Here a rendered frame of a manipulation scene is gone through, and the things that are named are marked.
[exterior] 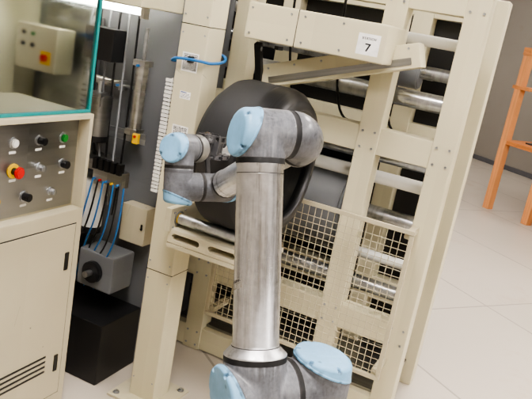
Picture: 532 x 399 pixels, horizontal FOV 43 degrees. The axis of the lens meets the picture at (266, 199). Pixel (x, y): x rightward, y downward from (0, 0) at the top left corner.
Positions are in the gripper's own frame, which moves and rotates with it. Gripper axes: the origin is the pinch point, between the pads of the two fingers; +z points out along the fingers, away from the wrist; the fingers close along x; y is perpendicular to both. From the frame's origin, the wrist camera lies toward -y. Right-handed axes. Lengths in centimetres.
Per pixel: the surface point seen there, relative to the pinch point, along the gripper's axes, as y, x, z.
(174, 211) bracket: -28.8, 25.9, 17.8
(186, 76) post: 23.9, 35.5, 20.8
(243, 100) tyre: 20.2, 4.0, 11.5
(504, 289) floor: -81, -89, 359
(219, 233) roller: -31.6, 5.5, 19.8
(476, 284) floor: -82, -68, 349
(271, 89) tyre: 26.2, -1.8, 20.3
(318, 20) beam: 57, -5, 43
